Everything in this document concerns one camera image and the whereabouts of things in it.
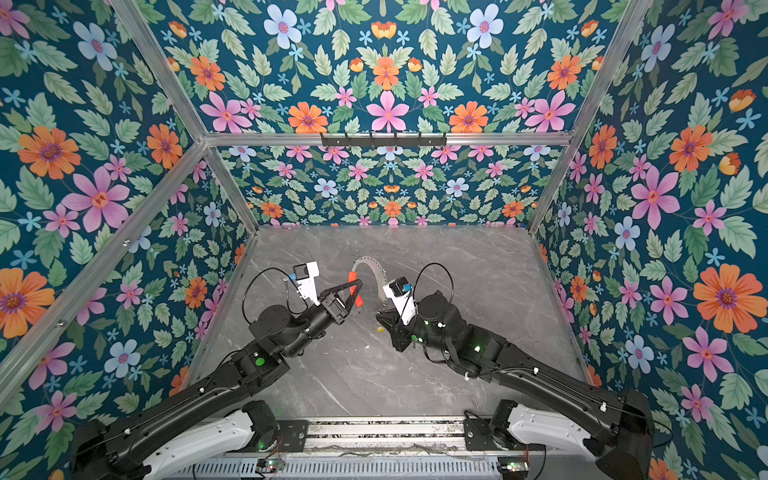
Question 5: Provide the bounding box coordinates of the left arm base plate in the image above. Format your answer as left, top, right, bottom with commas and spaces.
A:
267, 420, 310, 453

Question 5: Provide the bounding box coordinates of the black wall hook rail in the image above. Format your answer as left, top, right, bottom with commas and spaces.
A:
320, 133, 448, 148

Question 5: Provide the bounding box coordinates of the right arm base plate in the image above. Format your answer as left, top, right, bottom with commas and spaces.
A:
463, 410, 544, 452

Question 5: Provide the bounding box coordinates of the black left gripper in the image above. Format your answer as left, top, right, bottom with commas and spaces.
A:
281, 275, 363, 360

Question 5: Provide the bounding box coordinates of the metal keyring with red handle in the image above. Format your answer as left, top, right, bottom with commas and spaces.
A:
349, 256, 392, 308

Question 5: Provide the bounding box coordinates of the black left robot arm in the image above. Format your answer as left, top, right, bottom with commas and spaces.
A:
70, 279, 362, 479

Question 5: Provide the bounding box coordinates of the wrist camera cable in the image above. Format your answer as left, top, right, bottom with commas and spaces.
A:
241, 267, 301, 325
410, 262, 455, 301

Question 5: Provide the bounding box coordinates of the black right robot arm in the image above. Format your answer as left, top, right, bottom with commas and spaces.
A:
376, 292, 654, 479

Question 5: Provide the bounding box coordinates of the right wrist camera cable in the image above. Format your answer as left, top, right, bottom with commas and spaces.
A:
410, 262, 455, 301

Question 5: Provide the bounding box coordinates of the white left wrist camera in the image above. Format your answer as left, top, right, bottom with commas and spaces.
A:
290, 261, 319, 305

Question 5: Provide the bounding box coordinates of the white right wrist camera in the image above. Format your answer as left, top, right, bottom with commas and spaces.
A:
382, 277, 416, 326

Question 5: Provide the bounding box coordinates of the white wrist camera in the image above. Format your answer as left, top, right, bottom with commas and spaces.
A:
382, 277, 416, 326
290, 261, 319, 305

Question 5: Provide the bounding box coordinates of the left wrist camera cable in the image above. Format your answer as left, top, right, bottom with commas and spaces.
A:
241, 267, 301, 325

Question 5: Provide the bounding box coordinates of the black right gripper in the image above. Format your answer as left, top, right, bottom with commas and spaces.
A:
374, 304, 455, 360

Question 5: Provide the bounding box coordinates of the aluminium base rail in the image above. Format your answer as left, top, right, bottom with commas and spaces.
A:
161, 415, 607, 480

